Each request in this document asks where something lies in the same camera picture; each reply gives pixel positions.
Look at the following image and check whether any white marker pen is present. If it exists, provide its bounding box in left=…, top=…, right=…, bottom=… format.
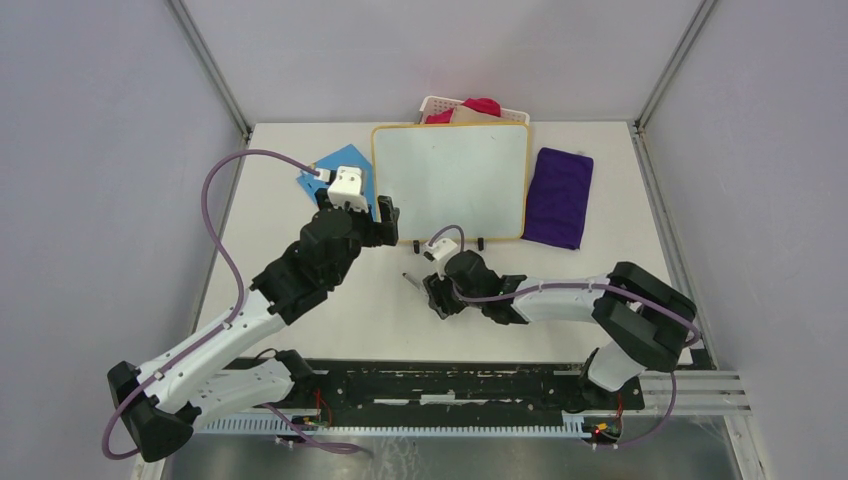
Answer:
left=402, top=272, right=428, bottom=295

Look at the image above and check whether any yellow framed whiteboard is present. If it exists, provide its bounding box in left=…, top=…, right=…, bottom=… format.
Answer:
left=371, top=122, right=531, bottom=242

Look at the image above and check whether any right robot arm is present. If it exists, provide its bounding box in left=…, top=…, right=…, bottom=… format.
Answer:
left=421, top=248, right=702, bottom=408

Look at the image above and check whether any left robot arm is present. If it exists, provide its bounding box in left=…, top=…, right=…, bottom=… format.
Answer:
left=101, top=189, right=400, bottom=462

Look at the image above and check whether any white plastic basket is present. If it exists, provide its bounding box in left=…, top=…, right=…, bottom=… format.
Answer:
left=419, top=95, right=530, bottom=124

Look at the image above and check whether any beige cloth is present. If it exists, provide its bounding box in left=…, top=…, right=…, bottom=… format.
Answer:
left=450, top=105, right=502, bottom=124

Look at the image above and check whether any purple cloth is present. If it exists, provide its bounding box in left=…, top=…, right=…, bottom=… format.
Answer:
left=522, top=147, right=594, bottom=250

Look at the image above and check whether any red cloth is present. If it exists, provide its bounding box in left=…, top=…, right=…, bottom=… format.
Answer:
left=423, top=98, right=502, bottom=124

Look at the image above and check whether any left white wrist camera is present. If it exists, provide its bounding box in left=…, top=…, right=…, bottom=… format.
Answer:
left=327, top=166, right=369, bottom=212

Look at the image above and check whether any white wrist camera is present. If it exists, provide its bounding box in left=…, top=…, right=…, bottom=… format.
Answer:
left=327, top=166, right=369, bottom=212
left=423, top=238, right=461, bottom=262

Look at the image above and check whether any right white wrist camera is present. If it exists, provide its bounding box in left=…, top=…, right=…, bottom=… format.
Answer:
left=423, top=238, right=461, bottom=262

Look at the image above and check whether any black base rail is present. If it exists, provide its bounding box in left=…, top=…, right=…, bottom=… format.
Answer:
left=225, top=357, right=645, bottom=431

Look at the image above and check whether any white comb cable duct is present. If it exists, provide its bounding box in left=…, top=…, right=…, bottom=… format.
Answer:
left=200, top=412, right=590, bottom=439

